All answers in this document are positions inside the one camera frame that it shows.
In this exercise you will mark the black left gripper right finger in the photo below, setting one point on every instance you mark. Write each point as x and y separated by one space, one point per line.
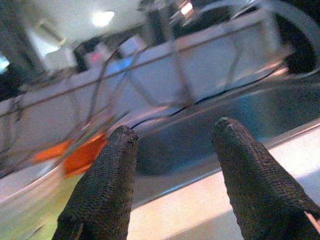
255 190

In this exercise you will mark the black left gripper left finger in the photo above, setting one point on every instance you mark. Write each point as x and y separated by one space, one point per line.
105 190

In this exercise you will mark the green plate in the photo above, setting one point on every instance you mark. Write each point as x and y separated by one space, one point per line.
30 215

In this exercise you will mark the steel kitchen sink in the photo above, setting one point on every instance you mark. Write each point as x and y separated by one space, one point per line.
187 150

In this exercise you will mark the orange plate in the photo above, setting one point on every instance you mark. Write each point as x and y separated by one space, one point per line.
82 156

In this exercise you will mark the white bowl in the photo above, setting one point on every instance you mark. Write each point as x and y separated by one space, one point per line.
25 186

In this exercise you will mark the grey sink faucet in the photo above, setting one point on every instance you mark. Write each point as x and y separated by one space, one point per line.
300 57

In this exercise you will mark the white air conditioner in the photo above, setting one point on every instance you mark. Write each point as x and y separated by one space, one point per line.
50 32

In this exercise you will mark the round ceiling light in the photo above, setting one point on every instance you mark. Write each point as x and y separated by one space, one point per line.
102 18

